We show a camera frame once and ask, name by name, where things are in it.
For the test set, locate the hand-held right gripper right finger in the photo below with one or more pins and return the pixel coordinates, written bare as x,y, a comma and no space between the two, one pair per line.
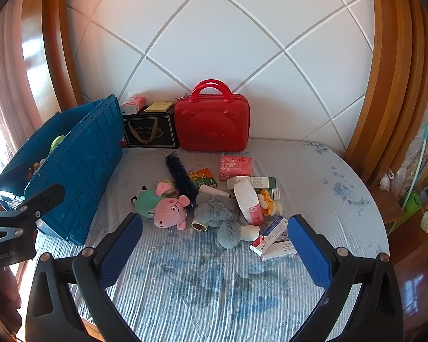
308,249

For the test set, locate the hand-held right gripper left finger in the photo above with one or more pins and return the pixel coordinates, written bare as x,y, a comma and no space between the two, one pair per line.
123,245

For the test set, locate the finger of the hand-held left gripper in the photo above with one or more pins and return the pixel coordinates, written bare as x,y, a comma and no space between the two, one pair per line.
44,196
10,173

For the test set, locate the white blue medicine box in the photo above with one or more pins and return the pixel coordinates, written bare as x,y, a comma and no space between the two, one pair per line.
271,233

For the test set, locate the blue plastic storage crate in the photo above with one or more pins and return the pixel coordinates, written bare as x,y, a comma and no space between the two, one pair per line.
85,171

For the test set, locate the pink pig plush green shirt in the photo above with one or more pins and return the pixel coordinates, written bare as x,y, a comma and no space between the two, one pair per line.
171,212

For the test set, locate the small white cylinder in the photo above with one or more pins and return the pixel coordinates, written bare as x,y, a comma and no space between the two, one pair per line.
251,233

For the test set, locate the yellow plush toy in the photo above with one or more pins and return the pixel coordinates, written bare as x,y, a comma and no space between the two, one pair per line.
265,199

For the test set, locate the dark blue feather brush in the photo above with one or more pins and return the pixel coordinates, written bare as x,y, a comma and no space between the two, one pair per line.
178,174

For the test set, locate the grey furry plush toy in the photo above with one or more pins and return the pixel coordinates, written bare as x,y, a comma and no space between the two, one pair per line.
214,208

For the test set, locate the person's left hand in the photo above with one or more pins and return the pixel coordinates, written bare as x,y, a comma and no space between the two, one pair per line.
3,292

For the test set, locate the light green toy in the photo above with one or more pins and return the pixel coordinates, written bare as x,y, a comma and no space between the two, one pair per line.
58,142

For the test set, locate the small green white box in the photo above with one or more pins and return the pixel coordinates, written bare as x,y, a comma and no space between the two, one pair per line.
275,193

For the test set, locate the small yellow packet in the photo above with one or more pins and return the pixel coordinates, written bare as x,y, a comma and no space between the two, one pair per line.
166,184

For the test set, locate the white green long box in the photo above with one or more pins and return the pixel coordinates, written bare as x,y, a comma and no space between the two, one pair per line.
256,182

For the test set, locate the wooden nightstand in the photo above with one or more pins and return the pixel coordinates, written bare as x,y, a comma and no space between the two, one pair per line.
385,203

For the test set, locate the pink red packet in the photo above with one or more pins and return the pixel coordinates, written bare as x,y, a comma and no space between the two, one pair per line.
122,142

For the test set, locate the pink curtain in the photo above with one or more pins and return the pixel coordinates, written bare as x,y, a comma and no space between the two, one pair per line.
3,78

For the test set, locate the white plastic bag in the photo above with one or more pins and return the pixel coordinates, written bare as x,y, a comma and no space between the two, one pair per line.
385,181

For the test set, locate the green yellow box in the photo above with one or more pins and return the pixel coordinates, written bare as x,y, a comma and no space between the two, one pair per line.
201,176

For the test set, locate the pink floral tissue pack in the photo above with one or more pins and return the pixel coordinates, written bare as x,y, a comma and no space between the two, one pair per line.
235,167

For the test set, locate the green rolled yoga mat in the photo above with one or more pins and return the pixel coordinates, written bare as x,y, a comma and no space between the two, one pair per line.
412,203

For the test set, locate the black gift box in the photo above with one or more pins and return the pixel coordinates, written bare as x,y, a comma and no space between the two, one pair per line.
149,131

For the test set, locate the yellow flat box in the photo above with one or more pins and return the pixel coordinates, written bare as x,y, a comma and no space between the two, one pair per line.
158,107

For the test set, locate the red hard-shell suitcase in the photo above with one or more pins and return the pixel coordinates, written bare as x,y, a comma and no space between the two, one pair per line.
210,124

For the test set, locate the teal pole mop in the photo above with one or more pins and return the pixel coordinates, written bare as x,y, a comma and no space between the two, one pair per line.
421,149

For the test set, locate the wooden white padded headboard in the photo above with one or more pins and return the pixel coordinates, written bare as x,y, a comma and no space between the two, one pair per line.
217,42

